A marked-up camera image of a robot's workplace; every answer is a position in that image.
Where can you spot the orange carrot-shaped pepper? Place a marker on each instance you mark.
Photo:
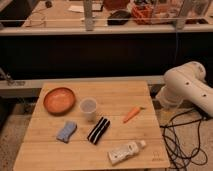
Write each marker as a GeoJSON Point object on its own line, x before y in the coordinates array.
{"type": "Point", "coordinates": [133, 112]}

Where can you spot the orange ceramic bowl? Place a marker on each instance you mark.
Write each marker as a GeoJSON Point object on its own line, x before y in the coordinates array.
{"type": "Point", "coordinates": [59, 100]}

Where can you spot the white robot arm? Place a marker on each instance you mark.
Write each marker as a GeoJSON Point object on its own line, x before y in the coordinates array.
{"type": "Point", "coordinates": [187, 82]}

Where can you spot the black bowl on shelf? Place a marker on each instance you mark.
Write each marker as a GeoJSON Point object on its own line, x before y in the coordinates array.
{"type": "Point", "coordinates": [119, 17]}

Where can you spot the clear plastic cup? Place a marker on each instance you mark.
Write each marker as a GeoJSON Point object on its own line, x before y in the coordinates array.
{"type": "Point", "coordinates": [88, 107]}

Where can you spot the black white striped cloth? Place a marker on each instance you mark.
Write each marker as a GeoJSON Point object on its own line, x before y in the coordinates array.
{"type": "Point", "coordinates": [99, 129]}

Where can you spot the blue sponge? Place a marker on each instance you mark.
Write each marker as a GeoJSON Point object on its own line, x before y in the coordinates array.
{"type": "Point", "coordinates": [65, 133]}

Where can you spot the white tube bottle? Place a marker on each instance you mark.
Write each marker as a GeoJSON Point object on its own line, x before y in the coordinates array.
{"type": "Point", "coordinates": [126, 151]}

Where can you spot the orange plastic crate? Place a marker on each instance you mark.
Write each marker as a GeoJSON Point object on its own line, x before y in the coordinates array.
{"type": "Point", "coordinates": [142, 14]}

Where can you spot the white paper sheet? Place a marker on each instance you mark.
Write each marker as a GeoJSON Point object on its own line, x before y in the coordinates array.
{"type": "Point", "coordinates": [80, 9]}

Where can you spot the grey metal post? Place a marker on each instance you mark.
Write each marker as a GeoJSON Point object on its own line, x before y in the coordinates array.
{"type": "Point", "coordinates": [88, 14]}

